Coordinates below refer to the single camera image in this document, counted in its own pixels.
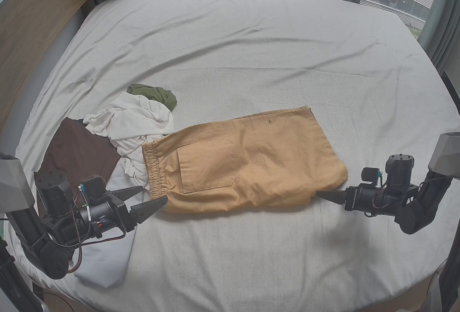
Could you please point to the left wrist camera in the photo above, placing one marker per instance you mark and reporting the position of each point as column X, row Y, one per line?
column 94, row 185

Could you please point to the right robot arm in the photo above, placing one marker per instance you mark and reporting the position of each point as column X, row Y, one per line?
column 417, row 210

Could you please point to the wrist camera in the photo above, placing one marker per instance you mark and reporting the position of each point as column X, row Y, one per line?
column 94, row 185
column 369, row 174

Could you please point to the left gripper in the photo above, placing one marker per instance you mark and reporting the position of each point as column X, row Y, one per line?
column 106, row 215

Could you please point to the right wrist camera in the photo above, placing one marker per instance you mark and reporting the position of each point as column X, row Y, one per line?
column 369, row 174

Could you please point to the olive green garment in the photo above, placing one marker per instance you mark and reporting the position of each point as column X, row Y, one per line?
column 154, row 93

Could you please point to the white garment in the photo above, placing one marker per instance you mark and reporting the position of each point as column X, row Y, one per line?
column 136, row 116

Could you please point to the dark brown garment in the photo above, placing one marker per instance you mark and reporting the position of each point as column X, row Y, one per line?
column 82, row 148

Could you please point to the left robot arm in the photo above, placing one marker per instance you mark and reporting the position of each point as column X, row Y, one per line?
column 50, row 231

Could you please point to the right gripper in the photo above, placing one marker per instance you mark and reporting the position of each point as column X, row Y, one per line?
column 359, row 199

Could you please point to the tan shorts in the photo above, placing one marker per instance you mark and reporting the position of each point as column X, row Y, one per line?
column 258, row 159

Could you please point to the pale blue garment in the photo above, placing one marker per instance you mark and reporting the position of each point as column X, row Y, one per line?
column 104, row 260

